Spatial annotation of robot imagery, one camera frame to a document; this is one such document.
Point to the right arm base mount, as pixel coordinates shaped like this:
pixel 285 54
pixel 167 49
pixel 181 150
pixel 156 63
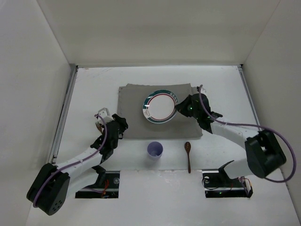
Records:
pixel 217 184

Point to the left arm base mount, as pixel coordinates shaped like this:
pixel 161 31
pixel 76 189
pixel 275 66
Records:
pixel 105 187

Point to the lavender plastic cup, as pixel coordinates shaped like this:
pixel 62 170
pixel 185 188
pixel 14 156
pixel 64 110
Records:
pixel 154 150

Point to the brown wooden spoon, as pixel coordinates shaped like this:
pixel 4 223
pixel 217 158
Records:
pixel 187 148

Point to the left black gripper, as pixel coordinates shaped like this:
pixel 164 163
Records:
pixel 120 122

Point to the aluminium table rail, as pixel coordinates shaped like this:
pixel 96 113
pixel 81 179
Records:
pixel 54 149
pixel 241 72

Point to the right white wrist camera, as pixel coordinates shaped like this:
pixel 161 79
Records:
pixel 202 89

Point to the grey cloth placemat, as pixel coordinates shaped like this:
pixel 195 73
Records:
pixel 130 107

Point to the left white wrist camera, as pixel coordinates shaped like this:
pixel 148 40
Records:
pixel 104 114

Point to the left aluminium table rail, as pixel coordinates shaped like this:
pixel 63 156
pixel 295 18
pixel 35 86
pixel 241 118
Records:
pixel 54 149

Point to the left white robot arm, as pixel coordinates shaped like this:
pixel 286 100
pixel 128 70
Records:
pixel 54 183

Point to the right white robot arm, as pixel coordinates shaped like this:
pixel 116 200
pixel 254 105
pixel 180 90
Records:
pixel 263 152

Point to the right aluminium table rail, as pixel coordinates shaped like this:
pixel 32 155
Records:
pixel 241 72

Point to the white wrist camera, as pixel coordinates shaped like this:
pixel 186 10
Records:
pixel 202 89
pixel 104 114

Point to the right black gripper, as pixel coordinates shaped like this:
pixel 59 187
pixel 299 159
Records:
pixel 184 105

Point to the white plate green rim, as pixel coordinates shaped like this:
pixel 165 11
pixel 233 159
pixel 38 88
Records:
pixel 159 106

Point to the brown wooden fork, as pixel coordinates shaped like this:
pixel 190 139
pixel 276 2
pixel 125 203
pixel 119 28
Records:
pixel 99 127

